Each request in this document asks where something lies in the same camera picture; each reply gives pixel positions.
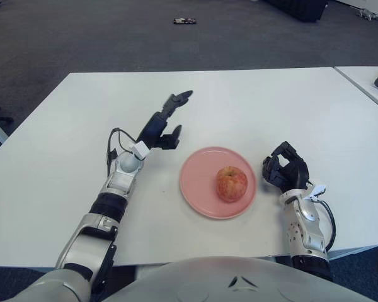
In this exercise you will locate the pink round plate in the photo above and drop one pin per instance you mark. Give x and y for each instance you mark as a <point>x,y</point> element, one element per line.
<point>198,185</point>

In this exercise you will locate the grey toy figure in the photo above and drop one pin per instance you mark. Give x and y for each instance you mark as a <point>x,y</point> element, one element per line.
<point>367,14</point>

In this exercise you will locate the black box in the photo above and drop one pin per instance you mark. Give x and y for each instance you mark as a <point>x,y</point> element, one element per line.
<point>299,9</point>

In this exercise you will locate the grey robot torso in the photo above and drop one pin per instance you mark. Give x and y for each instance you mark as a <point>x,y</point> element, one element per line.
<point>239,283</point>

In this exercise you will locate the red apple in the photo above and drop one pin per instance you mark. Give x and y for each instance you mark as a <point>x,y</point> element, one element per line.
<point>232,184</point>

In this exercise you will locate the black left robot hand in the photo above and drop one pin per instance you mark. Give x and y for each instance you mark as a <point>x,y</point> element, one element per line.
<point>152,129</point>

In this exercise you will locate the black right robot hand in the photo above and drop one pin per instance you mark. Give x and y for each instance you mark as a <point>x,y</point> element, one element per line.
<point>294,174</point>

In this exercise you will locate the small dark floor object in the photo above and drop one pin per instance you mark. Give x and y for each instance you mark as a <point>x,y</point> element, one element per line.
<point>184,21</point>

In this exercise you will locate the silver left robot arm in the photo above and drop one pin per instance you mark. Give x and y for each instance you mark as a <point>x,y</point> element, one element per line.
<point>113,188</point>

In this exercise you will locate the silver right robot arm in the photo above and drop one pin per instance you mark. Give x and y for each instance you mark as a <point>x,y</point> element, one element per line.
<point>305,226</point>

